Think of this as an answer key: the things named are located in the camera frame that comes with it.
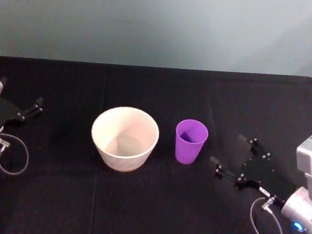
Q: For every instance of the purple plastic cup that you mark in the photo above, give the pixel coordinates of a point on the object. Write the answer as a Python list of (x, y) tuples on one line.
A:
[(187, 152)]

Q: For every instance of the black table cloth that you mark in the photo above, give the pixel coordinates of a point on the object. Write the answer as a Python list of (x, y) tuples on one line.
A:
[(145, 216)]

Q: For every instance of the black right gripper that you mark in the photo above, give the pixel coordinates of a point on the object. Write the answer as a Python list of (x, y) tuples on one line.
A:
[(264, 176)]

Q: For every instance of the white paper bucket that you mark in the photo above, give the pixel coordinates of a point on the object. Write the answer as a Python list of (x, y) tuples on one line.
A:
[(121, 158)]

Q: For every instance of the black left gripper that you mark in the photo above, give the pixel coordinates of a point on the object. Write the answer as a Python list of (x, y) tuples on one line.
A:
[(4, 113)]

